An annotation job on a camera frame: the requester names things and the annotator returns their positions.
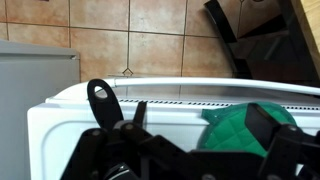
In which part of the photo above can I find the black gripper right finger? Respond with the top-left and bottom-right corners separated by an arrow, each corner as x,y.
244,102 -> 320,180

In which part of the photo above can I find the black frying pan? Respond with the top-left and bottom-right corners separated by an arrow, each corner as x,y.
87,78 -> 138,180

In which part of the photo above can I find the white electric stove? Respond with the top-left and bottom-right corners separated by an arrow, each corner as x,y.
27,77 -> 320,180

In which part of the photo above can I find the round green quilted towel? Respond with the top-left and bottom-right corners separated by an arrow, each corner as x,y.
198,101 -> 298,158

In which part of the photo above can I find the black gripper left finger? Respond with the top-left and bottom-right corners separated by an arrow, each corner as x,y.
59,101 -> 158,180

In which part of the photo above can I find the white oven door handle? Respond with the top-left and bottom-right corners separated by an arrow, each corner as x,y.
111,77 -> 320,97

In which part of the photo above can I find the black metal stand leg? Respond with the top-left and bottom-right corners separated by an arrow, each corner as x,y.
203,0 -> 318,88

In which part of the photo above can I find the white refrigerator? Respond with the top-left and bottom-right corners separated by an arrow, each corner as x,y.
0,39 -> 82,180

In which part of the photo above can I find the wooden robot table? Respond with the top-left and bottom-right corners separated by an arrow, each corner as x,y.
289,0 -> 320,79

